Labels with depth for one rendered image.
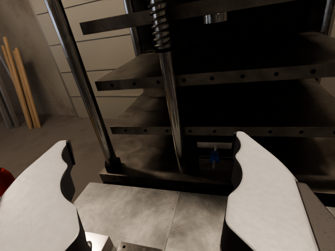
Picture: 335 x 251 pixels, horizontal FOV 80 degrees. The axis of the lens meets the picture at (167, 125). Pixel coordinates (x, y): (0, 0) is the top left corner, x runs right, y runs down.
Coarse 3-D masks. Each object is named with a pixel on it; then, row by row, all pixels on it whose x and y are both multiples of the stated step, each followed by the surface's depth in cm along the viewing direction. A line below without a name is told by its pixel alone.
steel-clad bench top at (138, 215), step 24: (96, 192) 100; (120, 192) 98; (144, 192) 96; (168, 192) 93; (96, 216) 88; (120, 216) 86; (144, 216) 84; (168, 216) 82; (192, 216) 81; (216, 216) 79; (120, 240) 77; (144, 240) 75; (168, 240) 74; (192, 240) 72; (216, 240) 71
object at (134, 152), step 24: (144, 144) 134; (168, 144) 130; (192, 144) 126; (264, 144) 115; (288, 144) 112; (312, 144) 109; (120, 168) 116; (144, 168) 113; (168, 168) 110; (192, 168) 107; (288, 168) 97; (312, 168) 94
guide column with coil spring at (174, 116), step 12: (156, 0) 67; (156, 24) 71; (168, 24) 73; (156, 36) 74; (168, 60) 77; (168, 72) 79; (168, 84) 82; (168, 96) 84; (168, 108) 88; (180, 120) 91; (180, 132) 93; (180, 144) 96; (180, 156) 100; (180, 168) 104
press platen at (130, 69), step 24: (192, 48) 132; (216, 48) 120; (240, 48) 109; (264, 48) 101; (288, 48) 93; (312, 48) 87; (120, 72) 104; (144, 72) 96; (192, 72) 83; (216, 72) 79; (240, 72) 77; (264, 72) 74; (288, 72) 72; (312, 72) 72
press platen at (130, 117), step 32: (160, 96) 136; (192, 96) 127; (224, 96) 119; (256, 96) 112; (288, 96) 106; (320, 96) 101; (128, 128) 105; (160, 128) 100; (192, 128) 95; (224, 128) 91; (256, 128) 87; (288, 128) 83; (320, 128) 79
